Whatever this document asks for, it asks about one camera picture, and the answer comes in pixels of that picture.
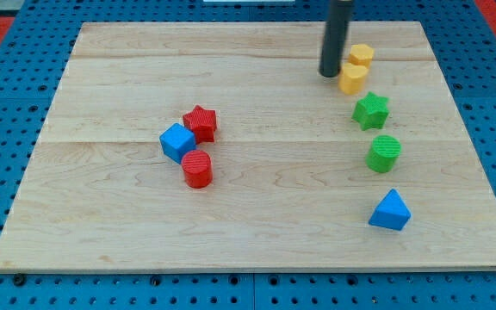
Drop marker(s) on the blue triangle block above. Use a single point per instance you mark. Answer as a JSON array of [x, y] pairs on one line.
[[391, 212]]

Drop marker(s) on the wooden board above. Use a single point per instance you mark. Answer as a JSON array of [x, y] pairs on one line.
[[290, 192]]

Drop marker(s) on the red cylinder block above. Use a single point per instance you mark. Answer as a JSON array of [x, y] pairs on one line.
[[197, 169]]

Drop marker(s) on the red star block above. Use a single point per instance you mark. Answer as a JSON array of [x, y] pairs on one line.
[[202, 122]]

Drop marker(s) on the blue cube block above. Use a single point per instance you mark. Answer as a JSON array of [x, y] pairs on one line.
[[176, 141]]

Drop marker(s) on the yellow heart block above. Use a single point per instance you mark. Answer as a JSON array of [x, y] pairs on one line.
[[352, 78]]

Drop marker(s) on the green star block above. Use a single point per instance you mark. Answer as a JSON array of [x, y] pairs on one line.
[[371, 111]]

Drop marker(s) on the green cylinder block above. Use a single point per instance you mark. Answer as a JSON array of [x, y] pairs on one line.
[[383, 153]]

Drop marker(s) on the yellow hexagon block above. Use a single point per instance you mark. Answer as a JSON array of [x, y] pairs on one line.
[[361, 54]]

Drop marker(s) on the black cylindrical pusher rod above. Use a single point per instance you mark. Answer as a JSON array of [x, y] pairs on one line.
[[336, 27]]

